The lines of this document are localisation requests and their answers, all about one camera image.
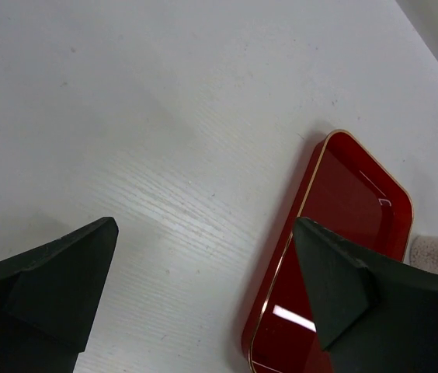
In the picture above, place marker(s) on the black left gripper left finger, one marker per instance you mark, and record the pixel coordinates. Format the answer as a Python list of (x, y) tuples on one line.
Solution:
[(49, 297)]

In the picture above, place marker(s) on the red rectangular tray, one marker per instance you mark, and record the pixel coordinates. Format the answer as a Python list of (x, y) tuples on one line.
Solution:
[(345, 189)]

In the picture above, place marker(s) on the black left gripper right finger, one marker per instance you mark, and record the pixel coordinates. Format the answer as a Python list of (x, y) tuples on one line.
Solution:
[(371, 313)]

